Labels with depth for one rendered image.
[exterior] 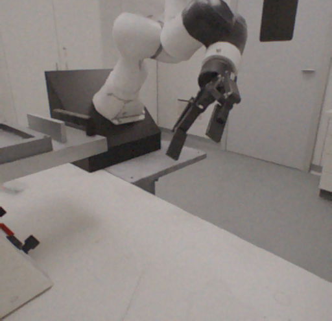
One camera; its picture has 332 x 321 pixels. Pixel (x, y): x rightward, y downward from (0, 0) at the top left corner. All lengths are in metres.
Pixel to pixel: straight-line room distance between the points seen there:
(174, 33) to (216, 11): 0.11
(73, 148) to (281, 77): 2.77
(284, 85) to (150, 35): 2.40
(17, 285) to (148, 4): 0.79
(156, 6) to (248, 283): 0.77
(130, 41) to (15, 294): 0.65
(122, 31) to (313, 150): 2.59
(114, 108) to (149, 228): 0.52
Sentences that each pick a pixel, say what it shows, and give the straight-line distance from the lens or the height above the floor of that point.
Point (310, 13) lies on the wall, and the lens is 3.08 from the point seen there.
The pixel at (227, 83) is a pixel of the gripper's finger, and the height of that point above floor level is 1.08.
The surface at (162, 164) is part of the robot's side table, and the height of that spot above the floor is 0.75.
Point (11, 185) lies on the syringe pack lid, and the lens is 0.91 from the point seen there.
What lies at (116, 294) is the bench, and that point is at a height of 0.75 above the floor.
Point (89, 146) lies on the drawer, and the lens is 0.55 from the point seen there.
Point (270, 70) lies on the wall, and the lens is 3.16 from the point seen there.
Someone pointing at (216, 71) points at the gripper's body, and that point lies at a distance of 0.60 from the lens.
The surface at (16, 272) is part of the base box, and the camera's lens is 0.49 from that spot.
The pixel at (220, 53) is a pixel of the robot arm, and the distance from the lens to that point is 0.63.
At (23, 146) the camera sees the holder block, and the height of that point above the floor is 0.99.
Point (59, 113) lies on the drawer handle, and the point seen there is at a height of 1.01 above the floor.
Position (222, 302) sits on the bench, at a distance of 0.50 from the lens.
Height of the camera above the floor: 1.12
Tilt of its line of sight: 20 degrees down
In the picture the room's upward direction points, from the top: straight up
